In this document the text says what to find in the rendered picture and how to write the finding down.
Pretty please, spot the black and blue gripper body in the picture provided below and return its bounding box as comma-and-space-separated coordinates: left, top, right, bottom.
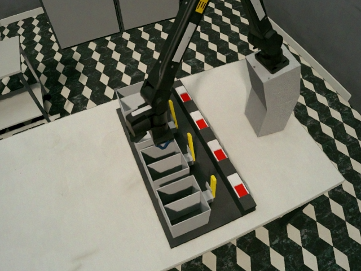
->
151, 118, 174, 146

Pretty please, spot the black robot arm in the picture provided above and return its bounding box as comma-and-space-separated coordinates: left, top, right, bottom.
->
125, 0, 289, 143

